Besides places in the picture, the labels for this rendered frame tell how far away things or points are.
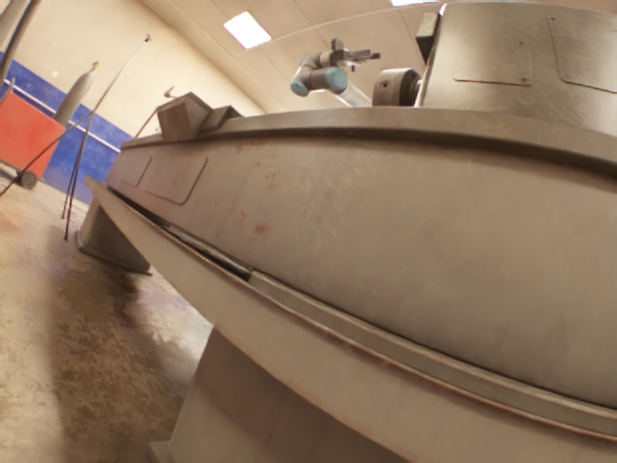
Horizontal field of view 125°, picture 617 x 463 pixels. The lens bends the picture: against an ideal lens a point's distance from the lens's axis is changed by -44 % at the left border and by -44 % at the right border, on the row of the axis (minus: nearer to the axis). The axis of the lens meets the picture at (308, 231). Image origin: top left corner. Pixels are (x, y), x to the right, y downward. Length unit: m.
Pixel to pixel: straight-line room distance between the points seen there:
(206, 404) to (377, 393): 0.35
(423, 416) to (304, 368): 0.11
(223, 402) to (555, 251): 0.52
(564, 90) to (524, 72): 0.09
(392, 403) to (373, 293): 0.22
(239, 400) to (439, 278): 0.33
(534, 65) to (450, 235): 0.40
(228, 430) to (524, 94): 0.74
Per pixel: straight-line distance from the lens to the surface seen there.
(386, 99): 0.83
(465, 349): 0.37
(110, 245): 2.10
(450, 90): 0.58
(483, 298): 0.38
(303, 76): 1.18
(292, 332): 0.26
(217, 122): 0.90
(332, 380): 0.24
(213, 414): 0.50
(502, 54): 0.66
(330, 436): 0.36
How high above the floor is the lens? 0.50
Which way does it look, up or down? 9 degrees up
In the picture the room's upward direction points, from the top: 24 degrees clockwise
